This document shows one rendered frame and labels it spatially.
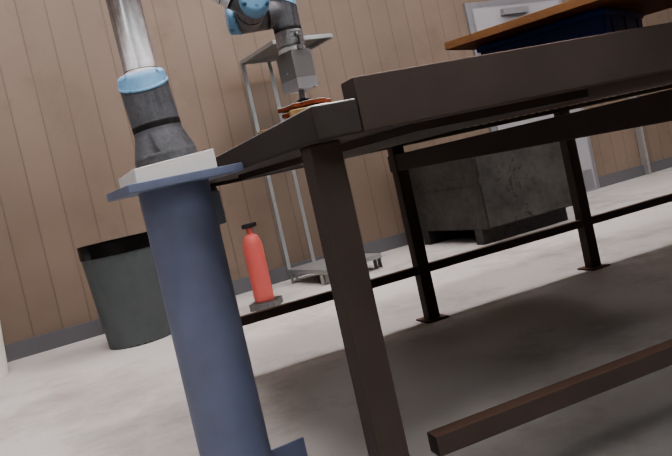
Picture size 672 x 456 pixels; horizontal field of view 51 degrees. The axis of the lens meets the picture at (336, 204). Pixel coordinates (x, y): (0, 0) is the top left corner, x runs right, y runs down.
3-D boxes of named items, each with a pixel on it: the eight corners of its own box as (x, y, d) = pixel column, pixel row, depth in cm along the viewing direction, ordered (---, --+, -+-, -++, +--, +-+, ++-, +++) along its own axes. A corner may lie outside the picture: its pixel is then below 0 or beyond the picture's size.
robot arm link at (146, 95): (129, 127, 161) (111, 70, 160) (132, 134, 174) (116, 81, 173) (180, 113, 163) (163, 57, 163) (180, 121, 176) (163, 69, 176)
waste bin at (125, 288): (83, 356, 449) (58, 252, 446) (136, 332, 497) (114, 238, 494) (148, 348, 428) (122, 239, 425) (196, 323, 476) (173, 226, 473)
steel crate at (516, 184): (491, 222, 674) (474, 141, 671) (585, 217, 571) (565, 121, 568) (411, 246, 630) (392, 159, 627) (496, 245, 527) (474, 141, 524)
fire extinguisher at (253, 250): (274, 301, 498) (256, 220, 496) (291, 302, 476) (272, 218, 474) (243, 311, 485) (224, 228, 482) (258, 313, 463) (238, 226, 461)
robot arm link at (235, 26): (225, -2, 178) (267, -8, 181) (222, 11, 189) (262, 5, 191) (232, 29, 178) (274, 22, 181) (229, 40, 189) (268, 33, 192)
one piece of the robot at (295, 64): (317, 32, 188) (330, 92, 189) (300, 42, 196) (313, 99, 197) (286, 35, 183) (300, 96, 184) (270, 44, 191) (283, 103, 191)
